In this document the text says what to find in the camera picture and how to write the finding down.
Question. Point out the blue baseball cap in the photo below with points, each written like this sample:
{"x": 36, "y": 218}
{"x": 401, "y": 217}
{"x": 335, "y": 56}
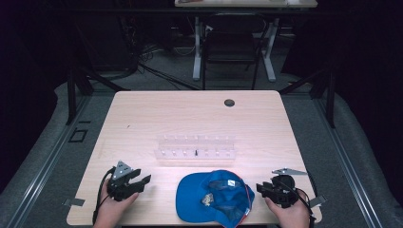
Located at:
{"x": 209, "y": 198}

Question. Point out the black chair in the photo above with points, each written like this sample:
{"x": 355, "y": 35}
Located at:
{"x": 229, "y": 44}

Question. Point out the black metal stand frame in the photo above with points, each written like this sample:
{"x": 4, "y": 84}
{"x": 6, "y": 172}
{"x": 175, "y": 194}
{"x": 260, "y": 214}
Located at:
{"x": 72, "y": 95}
{"x": 331, "y": 98}

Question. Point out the dark round table grommet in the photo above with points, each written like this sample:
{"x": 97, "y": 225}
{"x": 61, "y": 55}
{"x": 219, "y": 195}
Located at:
{"x": 229, "y": 102}

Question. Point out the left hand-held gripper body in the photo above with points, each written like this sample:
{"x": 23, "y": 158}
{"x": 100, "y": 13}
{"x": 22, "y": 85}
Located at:
{"x": 120, "y": 186}

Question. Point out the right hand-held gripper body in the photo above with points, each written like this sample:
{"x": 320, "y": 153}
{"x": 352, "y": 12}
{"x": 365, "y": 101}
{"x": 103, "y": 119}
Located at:
{"x": 282, "y": 190}

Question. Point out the white-legged desk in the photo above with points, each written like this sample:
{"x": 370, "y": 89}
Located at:
{"x": 240, "y": 3}

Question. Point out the person's left hand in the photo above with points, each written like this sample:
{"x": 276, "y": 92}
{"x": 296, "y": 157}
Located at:
{"x": 111, "y": 209}

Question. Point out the grey tape tab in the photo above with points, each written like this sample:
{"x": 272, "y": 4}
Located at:
{"x": 74, "y": 202}
{"x": 317, "y": 201}

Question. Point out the aluminium floor rail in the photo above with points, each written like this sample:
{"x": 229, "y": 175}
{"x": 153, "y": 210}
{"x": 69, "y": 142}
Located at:
{"x": 348, "y": 164}
{"x": 47, "y": 167}

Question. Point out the clear acrylic peg rack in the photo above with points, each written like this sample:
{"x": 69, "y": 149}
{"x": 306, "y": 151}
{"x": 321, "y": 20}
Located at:
{"x": 195, "y": 147}

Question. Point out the small black peg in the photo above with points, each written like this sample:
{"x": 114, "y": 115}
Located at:
{"x": 196, "y": 153}

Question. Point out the person's right hand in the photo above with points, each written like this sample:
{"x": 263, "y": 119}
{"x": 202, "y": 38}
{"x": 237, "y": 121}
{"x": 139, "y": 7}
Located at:
{"x": 290, "y": 217}

